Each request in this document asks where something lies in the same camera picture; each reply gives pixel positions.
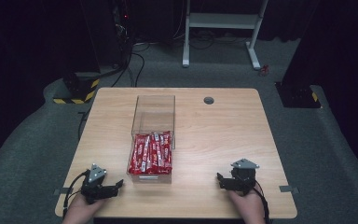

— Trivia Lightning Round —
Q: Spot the dark equipment with red light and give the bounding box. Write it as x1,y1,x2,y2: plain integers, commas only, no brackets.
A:
111,0,135,45

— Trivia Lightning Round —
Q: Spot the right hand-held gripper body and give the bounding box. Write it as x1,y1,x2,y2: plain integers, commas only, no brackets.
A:
229,158,261,196

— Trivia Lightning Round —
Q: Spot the pile of red stick packets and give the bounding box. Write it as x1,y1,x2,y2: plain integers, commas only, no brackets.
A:
128,131,173,175

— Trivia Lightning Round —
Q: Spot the grey tape strip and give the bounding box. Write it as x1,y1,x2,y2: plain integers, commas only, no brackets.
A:
278,185,300,194
52,187,75,196

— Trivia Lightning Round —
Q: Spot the person's left hand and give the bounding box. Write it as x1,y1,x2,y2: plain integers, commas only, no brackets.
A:
62,193,107,224

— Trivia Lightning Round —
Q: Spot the black cable beside table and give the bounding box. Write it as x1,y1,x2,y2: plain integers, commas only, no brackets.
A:
76,107,91,142

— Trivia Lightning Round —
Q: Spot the black floor cable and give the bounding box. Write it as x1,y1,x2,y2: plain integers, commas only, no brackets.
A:
111,50,146,89

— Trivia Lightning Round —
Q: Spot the person's right hand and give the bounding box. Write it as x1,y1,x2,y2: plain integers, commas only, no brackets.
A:
227,186,267,224

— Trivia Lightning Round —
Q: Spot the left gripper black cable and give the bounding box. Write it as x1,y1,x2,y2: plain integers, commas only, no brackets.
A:
62,170,91,218

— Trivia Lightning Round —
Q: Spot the clear acrylic drawer case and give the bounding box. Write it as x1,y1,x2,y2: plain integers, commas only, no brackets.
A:
131,94,177,150

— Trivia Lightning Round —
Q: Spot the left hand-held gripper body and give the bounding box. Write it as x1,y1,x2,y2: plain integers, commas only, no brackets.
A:
80,162,108,205

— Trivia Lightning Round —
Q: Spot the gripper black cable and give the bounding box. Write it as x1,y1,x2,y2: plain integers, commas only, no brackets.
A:
62,170,91,218
254,179,272,224

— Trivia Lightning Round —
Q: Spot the black yellow striped stand base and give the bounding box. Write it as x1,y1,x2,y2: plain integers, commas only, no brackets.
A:
52,72,102,105

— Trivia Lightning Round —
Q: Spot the clear acrylic drawer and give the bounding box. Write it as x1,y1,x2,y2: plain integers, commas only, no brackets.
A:
126,132,173,185

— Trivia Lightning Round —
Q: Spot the white metal stand frame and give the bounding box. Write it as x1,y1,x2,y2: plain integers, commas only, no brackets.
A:
182,0,270,71

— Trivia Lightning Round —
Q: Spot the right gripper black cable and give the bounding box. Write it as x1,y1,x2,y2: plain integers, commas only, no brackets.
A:
254,179,272,224

